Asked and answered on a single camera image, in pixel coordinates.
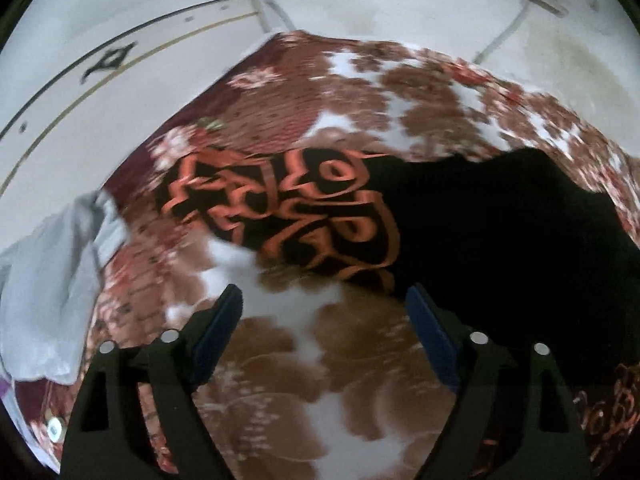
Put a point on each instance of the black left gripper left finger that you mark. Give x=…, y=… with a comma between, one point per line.
x=107, y=436

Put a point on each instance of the black garment with orange print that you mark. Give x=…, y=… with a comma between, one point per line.
x=326, y=377

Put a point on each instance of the grey white cloth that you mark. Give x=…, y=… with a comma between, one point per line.
x=50, y=280

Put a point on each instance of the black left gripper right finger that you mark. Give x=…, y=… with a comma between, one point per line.
x=513, y=417

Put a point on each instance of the brown floral blanket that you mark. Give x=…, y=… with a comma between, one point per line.
x=304, y=91

